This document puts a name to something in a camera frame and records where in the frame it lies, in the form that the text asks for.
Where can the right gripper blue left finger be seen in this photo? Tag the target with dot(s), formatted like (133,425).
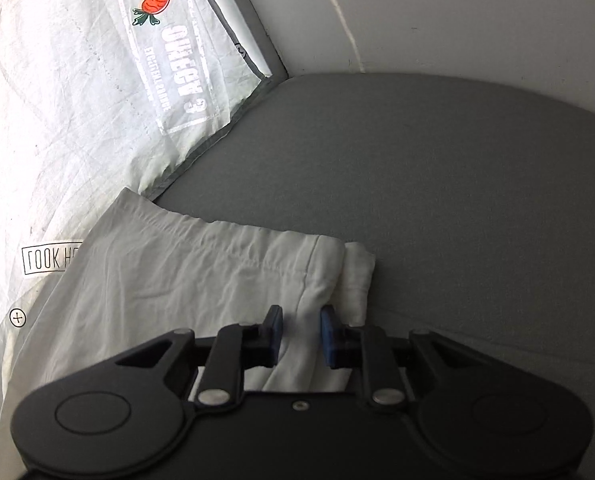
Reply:
(121,414)

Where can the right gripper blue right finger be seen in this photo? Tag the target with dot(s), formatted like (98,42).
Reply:
(470,414)

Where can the white trousers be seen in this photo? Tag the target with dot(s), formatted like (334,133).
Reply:
(144,271)

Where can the white carrot print curtain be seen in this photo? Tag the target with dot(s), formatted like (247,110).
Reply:
(97,96)

